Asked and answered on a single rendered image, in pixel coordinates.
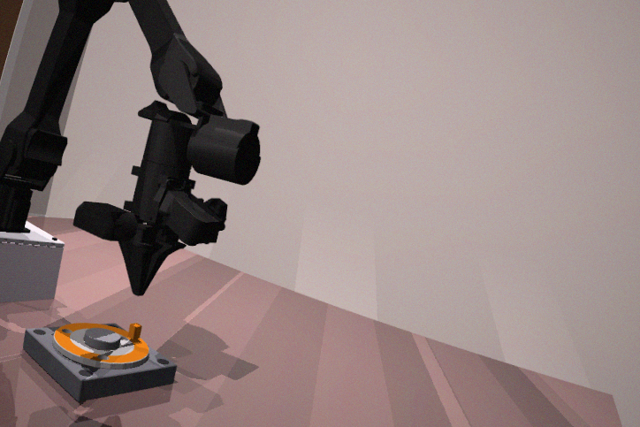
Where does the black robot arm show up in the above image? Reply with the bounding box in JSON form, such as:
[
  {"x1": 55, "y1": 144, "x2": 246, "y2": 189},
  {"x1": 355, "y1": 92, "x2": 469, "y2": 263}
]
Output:
[{"x1": 0, "y1": 0, "x2": 261, "y2": 246}]

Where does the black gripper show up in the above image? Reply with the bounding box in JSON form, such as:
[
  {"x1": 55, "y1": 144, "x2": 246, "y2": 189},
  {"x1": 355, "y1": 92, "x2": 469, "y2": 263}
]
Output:
[{"x1": 73, "y1": 158, "x2": 195, "y2": 296}]

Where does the orange round plate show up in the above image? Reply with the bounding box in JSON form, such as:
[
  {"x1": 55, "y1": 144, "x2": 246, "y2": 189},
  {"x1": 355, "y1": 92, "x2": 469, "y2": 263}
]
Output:
[{"x1": 53, "y1": 323, "x2": 149, "y2": 370}]

